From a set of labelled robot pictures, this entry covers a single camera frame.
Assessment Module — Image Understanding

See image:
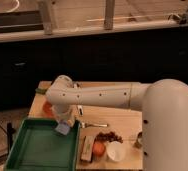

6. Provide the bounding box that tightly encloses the bunch of dark grapes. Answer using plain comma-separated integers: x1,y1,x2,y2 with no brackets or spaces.
96,132,123,143

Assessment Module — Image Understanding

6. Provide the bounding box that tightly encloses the blue sponge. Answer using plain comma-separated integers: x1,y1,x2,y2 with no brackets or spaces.
55,123,70,135

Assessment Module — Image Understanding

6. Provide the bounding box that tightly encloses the dark green sponge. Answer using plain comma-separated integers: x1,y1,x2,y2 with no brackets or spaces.
35,88,47,94

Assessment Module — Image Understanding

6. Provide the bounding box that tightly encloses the green plastic tray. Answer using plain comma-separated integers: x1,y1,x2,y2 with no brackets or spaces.
4,118,80,171

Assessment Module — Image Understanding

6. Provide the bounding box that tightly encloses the silver fork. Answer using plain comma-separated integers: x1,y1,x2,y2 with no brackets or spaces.
80,122,109,128

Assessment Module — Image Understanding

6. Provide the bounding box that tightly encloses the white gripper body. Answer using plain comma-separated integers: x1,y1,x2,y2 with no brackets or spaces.
52,105,75,127

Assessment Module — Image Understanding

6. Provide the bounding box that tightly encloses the wooden railing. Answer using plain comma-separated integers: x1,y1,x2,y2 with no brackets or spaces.
0,0,188,42

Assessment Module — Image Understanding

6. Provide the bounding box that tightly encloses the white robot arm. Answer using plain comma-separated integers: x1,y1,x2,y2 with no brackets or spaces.
46,75,188,171

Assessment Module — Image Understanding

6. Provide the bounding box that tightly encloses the orange fruit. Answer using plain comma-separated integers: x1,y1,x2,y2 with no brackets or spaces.
93,141,106,157

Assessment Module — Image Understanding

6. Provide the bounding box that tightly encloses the white bowl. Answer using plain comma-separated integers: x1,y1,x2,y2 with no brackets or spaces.
106,141,126,162

